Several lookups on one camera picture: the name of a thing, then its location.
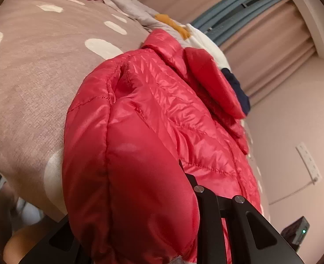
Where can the window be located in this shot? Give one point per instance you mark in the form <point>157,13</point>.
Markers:
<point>258,1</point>

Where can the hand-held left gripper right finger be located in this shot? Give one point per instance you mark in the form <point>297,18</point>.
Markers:
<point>211,225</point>

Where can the grey duvet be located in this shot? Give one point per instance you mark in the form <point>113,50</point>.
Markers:
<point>129,2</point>

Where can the person's leg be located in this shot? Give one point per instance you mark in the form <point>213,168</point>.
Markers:
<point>22,242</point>

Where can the red hooded puffer jacket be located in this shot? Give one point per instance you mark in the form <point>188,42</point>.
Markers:
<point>151,143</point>

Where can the white wall outlet strip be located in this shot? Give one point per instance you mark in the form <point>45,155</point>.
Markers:
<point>309,162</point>

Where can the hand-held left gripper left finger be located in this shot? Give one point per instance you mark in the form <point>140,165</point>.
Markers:
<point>38,256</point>

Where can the navy folded garment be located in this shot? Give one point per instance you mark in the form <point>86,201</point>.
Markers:
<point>239,90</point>

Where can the white goose plush toy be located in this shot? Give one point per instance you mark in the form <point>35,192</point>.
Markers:
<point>206,44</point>

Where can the blue curtain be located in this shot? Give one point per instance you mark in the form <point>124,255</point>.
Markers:
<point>233,11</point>

